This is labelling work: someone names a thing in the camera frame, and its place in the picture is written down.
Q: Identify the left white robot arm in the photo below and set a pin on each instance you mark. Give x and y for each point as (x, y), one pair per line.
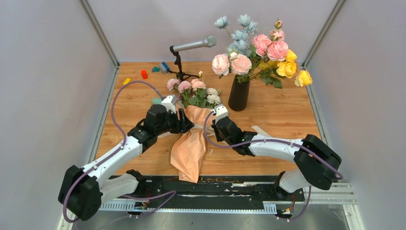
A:
(84, 189)

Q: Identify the peach paper bouquet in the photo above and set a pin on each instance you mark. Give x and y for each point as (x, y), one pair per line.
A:
(197, 101)

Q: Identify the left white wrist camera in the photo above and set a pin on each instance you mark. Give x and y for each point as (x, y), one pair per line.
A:
(169, 102)

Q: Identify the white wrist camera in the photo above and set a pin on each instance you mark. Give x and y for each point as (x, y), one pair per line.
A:
(220, 112)
(169, 102)

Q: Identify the beige ribbon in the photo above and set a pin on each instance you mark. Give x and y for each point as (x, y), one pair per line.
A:
(261, 130)

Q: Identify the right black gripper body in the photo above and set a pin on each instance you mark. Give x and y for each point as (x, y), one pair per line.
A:
(219, 138)

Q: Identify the black microphone tripod stand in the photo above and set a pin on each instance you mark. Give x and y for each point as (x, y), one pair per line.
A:
(182, 76)

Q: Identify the yellow block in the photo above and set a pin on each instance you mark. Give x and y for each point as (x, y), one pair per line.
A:
(127, 80)

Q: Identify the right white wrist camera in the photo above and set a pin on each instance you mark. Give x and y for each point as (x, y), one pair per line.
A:
(220, 112)

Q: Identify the black vase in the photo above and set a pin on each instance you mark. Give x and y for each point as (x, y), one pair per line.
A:
(238, 98)

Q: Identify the teal toy microphone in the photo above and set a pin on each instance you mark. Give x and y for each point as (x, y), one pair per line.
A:
(156, 101)

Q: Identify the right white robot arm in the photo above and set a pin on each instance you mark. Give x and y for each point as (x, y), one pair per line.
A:
(317, 164)

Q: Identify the flowers in vase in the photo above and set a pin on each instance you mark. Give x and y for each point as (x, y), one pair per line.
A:
(266, 57)

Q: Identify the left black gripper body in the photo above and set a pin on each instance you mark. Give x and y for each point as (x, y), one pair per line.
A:
(171, 124)

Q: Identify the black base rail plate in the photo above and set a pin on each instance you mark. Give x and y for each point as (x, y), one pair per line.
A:
(220, 194)

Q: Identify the silver microphone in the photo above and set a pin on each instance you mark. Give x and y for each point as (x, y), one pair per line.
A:
(209, 41)

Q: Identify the red block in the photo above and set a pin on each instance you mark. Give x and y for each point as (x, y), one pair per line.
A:
(144, 74)

